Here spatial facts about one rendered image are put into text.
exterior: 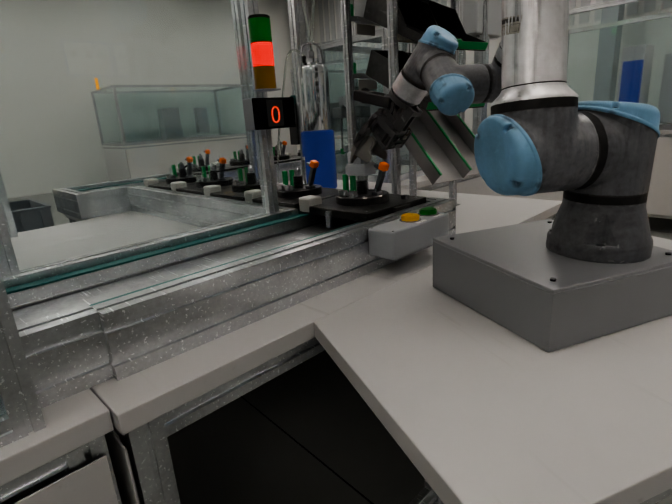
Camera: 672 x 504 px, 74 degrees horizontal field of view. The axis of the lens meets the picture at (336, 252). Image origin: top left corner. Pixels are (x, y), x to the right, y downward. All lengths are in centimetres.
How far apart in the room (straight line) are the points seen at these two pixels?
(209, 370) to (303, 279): 26
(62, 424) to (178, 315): 20
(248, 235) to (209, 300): 37
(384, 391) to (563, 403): 20
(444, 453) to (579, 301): 31
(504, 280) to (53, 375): 63
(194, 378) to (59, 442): 16
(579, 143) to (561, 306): 22
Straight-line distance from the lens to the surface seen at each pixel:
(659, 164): 487
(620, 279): 75
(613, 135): 75
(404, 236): 93
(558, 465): 52
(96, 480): 69
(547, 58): 71
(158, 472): 72
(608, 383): 66
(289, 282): 82
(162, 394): 65
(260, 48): 112
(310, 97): 210
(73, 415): 67
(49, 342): 67
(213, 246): 103
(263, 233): 110
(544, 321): 68
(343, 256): 90
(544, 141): 68
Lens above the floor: 119
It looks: 17 degrees down
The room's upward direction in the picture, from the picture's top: 4 degrees counter-clockwise
